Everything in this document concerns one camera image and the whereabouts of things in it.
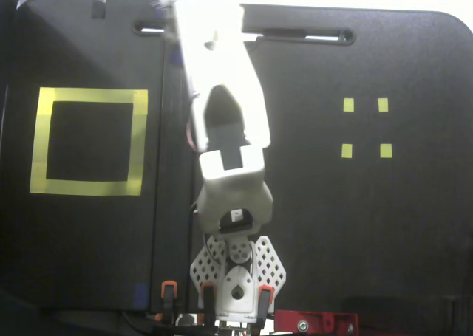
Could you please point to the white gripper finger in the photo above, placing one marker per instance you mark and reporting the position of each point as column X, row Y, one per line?
column 173, row 26

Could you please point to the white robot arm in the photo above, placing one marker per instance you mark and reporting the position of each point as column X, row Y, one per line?
column 221, row 55

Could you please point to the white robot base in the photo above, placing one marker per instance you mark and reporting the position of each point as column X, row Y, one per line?
column 245, row 277

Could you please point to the yellow tape square outline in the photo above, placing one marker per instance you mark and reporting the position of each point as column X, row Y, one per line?
column 88, row 95

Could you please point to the long black flat bar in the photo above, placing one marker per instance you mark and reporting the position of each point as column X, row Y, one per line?
column 173, row 203

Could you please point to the small yellow tape marker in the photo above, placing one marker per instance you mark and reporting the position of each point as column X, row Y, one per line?
column 386, row 150
column 348, row 105
column 383, row 105
column 347, row 150

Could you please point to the orange black spring clamp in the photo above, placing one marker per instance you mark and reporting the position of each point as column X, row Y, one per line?
column 169, row 283
column 208, row 286

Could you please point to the blue tape piece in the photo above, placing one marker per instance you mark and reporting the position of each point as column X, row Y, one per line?
column 141, row 295

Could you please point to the red triangular bracket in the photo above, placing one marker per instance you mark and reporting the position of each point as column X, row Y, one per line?
column 321, row 319

